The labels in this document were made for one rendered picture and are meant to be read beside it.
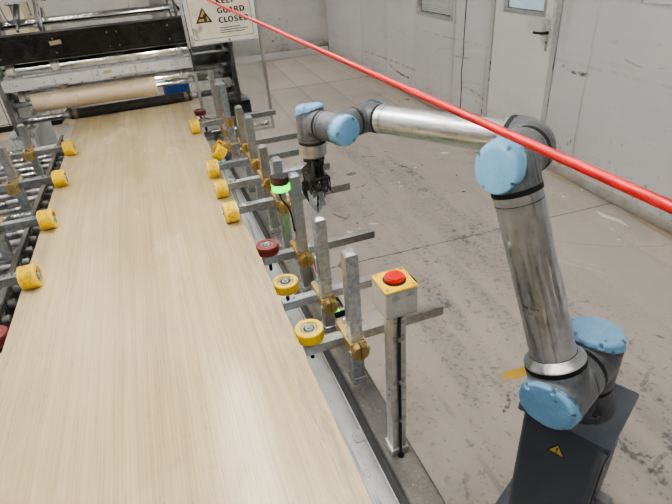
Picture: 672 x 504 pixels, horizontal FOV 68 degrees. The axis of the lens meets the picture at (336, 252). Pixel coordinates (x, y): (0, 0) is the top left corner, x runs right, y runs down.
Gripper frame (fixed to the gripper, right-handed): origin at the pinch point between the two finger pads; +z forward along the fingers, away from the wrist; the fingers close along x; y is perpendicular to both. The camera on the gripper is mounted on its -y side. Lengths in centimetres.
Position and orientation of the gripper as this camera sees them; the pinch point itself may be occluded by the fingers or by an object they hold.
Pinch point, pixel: (316, 207)
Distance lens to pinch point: 176.3
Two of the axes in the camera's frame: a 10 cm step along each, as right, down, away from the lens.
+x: 9.4, -2.4, 2.6
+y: 3.4, 4.7, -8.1
